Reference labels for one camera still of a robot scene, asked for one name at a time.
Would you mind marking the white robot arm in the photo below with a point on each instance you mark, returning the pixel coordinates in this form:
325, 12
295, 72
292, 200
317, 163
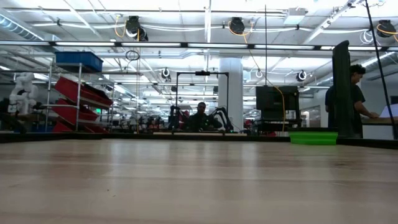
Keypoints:
23, 93

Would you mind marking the black background robot arm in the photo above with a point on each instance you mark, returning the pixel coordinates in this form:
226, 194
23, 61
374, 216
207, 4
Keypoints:
174, 118
224, 115

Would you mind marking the person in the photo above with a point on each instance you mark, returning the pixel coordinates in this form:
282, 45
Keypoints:
357, 93
200, 119

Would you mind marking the white pillar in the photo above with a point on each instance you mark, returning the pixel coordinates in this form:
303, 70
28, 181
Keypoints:
230, 90

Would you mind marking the black cabinet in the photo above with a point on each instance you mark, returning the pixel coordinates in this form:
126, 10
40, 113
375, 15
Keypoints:
270, 102

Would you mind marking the green plastic tray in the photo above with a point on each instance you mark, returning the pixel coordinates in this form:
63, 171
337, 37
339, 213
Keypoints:
311, 139

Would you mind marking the red bin cart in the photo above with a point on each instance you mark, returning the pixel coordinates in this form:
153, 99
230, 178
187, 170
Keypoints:
78, 102

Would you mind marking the red storage bin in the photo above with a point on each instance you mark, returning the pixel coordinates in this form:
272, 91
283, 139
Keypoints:
70, 112
60, 128
71, 88

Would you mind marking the blue storage bin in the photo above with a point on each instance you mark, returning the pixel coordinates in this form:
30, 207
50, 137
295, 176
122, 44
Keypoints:
79, 60

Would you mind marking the wooden top desk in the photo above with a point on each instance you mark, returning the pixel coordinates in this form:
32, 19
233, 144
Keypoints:
379, 121

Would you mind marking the grey laptop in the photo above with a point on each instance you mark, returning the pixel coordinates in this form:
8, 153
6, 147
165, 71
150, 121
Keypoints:
390, 111

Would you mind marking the black robot station frame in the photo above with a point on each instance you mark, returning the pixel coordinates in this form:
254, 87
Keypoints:
202, 73

